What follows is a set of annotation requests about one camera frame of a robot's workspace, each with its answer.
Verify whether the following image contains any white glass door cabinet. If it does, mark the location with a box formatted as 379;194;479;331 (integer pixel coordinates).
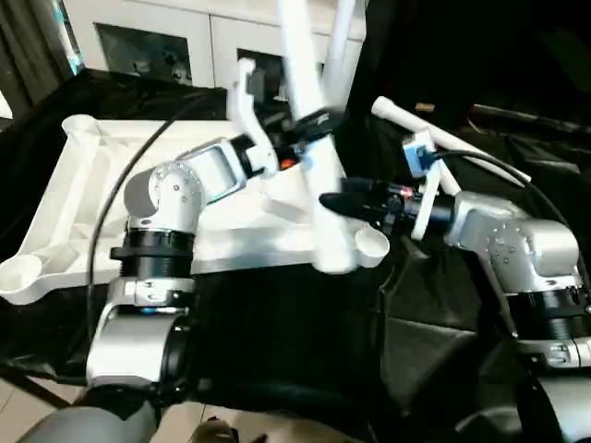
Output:
59;0;366;105

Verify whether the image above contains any beige curtain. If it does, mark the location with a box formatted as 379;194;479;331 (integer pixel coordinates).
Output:
0;0;64;116

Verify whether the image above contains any white plastic table top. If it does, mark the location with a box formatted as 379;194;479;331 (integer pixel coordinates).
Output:
0;114;392;306

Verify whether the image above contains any dark grey robot torso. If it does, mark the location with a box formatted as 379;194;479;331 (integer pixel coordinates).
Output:
22;387;158;443

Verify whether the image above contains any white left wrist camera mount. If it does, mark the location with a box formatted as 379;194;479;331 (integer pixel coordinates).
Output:
225;58;278;179

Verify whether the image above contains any dark long rod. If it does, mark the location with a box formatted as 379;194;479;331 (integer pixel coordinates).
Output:
470;104;591;135

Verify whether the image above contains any white blue patterned roll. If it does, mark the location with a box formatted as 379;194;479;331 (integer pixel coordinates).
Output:
48;0;87;75

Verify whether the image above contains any black work mat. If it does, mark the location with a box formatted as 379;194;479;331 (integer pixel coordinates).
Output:
0;68;591;430

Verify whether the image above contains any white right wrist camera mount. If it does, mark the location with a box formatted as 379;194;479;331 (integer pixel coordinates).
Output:
401;131;447;241

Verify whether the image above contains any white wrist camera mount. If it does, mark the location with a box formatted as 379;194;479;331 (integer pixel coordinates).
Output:
401;131;447;241
225;58;278;179

